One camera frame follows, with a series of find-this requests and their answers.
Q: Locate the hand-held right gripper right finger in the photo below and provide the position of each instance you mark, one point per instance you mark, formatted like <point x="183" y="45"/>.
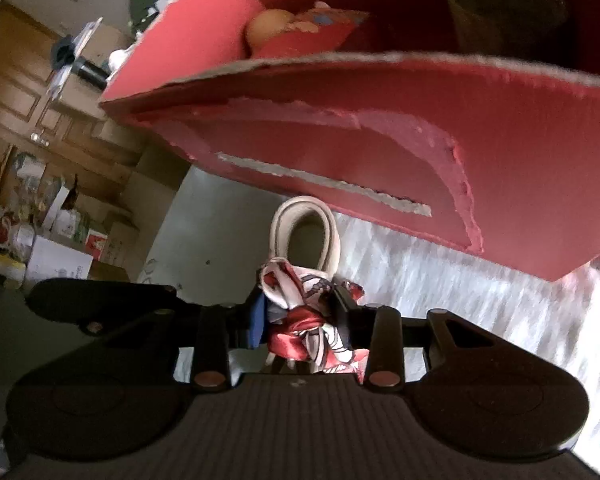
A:
<point x="347" y="310"/>

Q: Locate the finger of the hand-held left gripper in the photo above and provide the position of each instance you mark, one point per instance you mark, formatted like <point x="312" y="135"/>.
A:
<point x="105" y="300"/>

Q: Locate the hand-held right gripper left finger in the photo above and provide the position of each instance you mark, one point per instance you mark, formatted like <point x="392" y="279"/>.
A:
<point x="255" y="325"/>

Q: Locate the red and white printed scarf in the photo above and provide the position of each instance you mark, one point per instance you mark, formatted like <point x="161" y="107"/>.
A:
<point x="300" y="285"/>

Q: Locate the red cardboard box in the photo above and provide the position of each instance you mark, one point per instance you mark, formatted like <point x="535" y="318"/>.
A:
<point x="530" y="160"/>

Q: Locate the red printed packet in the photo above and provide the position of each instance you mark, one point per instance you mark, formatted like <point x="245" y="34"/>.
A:
<point x="325" y="35"/>

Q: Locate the stack of cardboard boxes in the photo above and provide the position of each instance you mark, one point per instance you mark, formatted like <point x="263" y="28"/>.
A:
<point x="60" y="260"/>

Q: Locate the wooden door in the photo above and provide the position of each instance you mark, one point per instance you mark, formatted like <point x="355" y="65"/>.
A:
<point x="10" y="85"/>

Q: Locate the wooden gourd-shaped toy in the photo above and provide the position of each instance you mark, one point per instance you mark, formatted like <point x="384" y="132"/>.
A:
<point x="267" y="27"/>

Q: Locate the brown cup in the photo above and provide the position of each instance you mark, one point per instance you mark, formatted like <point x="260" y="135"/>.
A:
<point x="505" y="15"/>

